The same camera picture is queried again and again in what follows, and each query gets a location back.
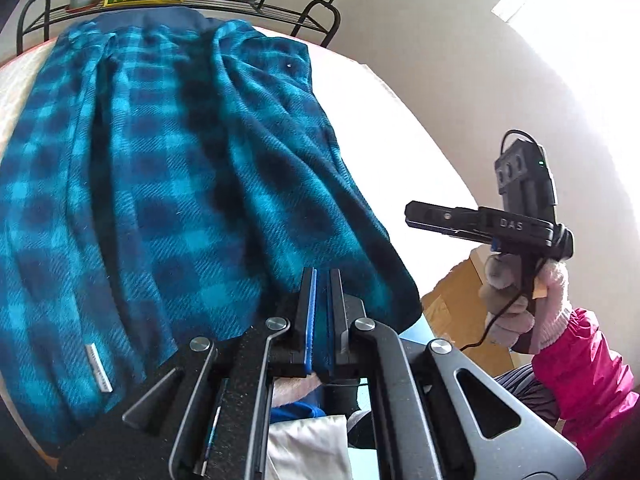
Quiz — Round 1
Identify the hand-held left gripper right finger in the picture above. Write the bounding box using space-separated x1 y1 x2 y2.
327 269 586 480

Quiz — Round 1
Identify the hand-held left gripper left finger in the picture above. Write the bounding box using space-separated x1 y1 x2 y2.
122 267 318 480

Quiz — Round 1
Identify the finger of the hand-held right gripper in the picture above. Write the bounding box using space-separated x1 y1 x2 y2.
405 201 481 238

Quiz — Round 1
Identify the teal plaid jacket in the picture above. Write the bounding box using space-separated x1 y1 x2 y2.
0 7 423 453

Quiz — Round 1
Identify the person's right forearm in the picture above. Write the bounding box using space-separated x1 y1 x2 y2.
531 307 640 423

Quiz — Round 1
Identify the black metal clothes rack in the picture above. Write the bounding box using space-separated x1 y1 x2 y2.
16 0 373 56

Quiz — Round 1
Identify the person's right hand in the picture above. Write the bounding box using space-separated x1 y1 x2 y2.
477 254 571 356

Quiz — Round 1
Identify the dark blue clothing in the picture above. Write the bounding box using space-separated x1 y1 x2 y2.
272 390 326 421

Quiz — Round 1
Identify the white cloth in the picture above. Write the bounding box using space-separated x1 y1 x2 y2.
265 415 353 480

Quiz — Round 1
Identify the person's striped garment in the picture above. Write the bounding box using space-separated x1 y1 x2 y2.
492 364 563 423

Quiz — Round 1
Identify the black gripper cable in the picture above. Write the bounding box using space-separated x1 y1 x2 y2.
459 130 556 352

